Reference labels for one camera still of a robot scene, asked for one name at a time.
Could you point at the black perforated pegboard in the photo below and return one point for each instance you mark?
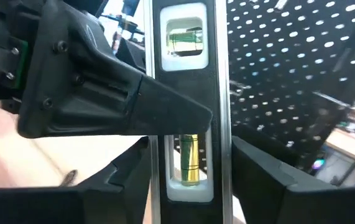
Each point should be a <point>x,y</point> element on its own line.
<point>273,62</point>

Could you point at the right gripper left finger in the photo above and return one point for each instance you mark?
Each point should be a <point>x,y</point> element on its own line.
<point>56,208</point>

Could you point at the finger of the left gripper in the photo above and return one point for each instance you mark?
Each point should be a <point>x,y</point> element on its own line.
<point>102,102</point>

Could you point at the wooden background desk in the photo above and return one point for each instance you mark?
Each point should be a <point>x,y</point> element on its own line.
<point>351,149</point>

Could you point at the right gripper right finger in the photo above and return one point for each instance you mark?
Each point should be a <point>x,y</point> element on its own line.
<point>304,208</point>

